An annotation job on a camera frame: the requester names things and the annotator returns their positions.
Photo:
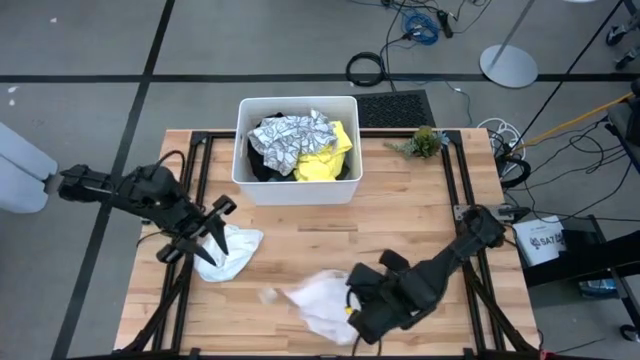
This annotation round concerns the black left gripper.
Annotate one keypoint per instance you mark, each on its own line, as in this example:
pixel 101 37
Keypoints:
pixel 200 227

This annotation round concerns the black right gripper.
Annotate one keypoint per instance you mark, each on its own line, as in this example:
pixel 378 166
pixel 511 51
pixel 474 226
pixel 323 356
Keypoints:
pixel 382 300

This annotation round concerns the plain white cloth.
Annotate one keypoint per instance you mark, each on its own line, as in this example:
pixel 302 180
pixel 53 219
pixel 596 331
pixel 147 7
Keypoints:
pixel 232 255

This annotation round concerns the white garment with label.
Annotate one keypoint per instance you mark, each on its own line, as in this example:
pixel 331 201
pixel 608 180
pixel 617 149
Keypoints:
pixel 325 305

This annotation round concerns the black garment with ribbed trim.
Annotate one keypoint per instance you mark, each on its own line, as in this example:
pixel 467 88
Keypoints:
pixel 260 167

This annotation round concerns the white leaf-patterned garment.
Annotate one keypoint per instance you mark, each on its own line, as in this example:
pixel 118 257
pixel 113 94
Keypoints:
pixel 290 140

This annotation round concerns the yellow shirt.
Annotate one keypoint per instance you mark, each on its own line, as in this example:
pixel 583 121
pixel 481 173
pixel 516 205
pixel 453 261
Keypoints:
pixel 325 160

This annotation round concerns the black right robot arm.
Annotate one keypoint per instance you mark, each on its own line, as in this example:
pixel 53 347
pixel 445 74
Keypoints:
pixel 460 255

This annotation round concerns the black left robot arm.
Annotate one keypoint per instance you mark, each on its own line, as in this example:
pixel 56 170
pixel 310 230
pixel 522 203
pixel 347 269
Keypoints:
pixel 135 192

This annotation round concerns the white plastic laundry basket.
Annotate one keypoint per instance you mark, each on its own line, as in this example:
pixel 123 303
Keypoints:
pixel 300 192

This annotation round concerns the small potted succulent plant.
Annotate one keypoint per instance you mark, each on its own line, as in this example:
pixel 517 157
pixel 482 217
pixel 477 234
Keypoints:
pixel 425 142

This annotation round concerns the white printed box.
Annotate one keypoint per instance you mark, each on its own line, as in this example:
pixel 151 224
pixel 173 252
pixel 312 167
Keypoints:
pixel 542 242

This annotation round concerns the black rubber floor mat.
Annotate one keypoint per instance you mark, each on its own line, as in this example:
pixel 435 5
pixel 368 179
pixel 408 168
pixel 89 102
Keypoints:
pixel 392 110

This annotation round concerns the light grey padded seat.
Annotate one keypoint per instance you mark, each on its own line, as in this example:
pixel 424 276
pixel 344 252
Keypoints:
pixel 22 170

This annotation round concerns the black cart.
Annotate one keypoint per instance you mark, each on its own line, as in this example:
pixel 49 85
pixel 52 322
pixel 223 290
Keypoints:
pixel 590 260

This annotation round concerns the round grey stand base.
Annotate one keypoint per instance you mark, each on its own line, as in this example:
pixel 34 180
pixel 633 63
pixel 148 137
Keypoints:
pixel 508 66

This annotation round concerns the black power strip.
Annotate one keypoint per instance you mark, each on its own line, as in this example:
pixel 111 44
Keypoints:
pixel 445 24

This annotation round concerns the thin black pole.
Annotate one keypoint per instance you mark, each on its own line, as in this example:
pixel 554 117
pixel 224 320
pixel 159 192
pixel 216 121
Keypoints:
pixel 570 67

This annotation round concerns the grey stand pole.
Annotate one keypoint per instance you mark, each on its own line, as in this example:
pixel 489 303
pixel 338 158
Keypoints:
pixel 515 30

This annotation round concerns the black caster wheel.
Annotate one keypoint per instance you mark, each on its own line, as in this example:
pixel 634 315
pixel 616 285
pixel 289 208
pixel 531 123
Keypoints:
pixel 617 36
pixel 627 59

